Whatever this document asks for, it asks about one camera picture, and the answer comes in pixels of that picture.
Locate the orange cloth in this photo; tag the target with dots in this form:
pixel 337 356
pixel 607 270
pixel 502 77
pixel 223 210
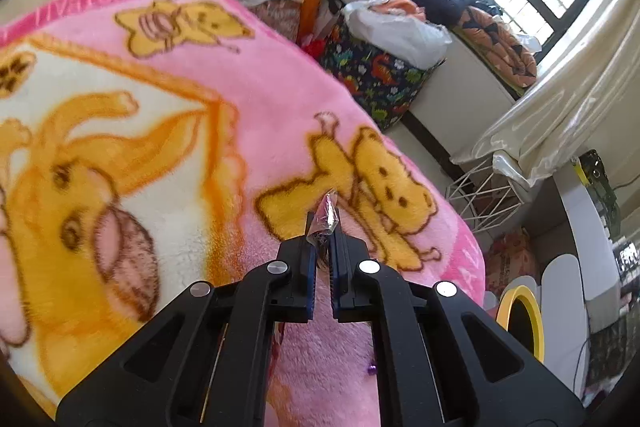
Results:
pixel 400 4

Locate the orange quilt with dark triangles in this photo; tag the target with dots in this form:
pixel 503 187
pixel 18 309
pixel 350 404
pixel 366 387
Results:
pixel 500 47

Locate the yellow-rimmed black bin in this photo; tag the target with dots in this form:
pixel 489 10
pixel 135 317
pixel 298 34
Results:
pixel 520 322

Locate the white plastic bag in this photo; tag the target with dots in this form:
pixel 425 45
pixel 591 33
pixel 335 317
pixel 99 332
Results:
pixel 400 32

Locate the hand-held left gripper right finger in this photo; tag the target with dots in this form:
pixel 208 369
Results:
pixel 336 277

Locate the clear plastic wrapper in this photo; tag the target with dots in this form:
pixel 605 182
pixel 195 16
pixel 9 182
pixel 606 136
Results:
pixel 325 214

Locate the green yellow object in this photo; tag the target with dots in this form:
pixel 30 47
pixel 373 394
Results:
pixel 595 179

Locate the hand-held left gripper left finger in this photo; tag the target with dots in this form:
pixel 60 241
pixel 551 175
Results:
pixel 310 277

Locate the white curtain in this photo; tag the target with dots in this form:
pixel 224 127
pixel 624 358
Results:
pixel 550 117

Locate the orange bag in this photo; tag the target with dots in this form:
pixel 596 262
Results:
pixel 311 2

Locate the dinosaur print storage basket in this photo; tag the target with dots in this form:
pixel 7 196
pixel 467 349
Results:
pixel 380 82

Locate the pink printed blanket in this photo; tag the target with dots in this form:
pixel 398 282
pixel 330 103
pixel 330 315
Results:
pixel 280 97

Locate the white rounded board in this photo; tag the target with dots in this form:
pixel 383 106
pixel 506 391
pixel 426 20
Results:
pixel 560 287

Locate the white desk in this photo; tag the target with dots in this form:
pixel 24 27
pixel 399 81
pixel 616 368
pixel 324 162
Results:
pixel 585 227

